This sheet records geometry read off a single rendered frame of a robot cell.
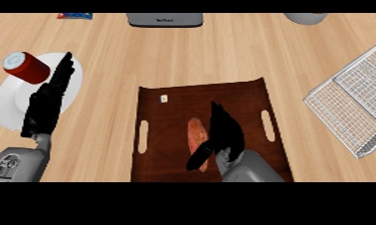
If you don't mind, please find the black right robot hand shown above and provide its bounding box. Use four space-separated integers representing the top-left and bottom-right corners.
186 101 245 171

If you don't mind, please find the dark brown wooden tray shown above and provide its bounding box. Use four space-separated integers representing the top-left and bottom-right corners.
130 77 295 183

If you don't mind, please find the white round plate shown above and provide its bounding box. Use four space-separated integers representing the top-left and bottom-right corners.
0 52 84 131

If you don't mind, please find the grey flat appliance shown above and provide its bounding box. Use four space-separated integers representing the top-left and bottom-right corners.
125 13 205 29

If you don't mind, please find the grey round pot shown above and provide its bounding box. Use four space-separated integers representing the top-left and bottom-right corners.
283 13 330 26

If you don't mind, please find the red can with white lid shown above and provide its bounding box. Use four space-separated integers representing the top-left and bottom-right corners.
1 51 53 86

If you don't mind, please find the blue and red packet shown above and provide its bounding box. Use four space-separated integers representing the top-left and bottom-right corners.
56 13 94 21

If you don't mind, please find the white wire tiered basket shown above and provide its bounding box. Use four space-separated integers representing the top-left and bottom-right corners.
302 45 376 159

